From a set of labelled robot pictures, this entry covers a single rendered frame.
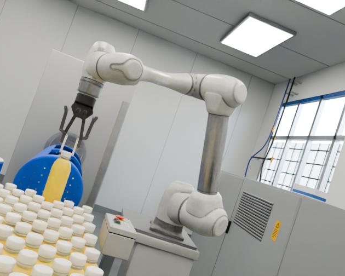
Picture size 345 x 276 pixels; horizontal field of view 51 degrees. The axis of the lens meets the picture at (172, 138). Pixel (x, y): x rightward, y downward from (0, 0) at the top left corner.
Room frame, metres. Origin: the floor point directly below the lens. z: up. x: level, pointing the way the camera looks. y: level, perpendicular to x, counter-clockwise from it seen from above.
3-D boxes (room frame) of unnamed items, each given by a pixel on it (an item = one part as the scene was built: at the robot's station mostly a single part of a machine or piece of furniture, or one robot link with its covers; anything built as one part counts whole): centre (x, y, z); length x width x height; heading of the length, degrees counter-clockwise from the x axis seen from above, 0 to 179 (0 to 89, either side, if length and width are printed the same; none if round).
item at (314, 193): (2.75, -1.12, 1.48); 0.24 x 0.12 x 0.08; 17
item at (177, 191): (1.91, -0.14, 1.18); 0.18 x 0.16 x 0.22; 44
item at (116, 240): (1.37, 0.08, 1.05); 0.20 x 0.10 x 0.10; 14
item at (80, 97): (1.39, 0.36, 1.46); 0.08 x 0.07 x 0.09; 104
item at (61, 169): (1.38, 0.36, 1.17); 0.07 x 0.07 x 0.19
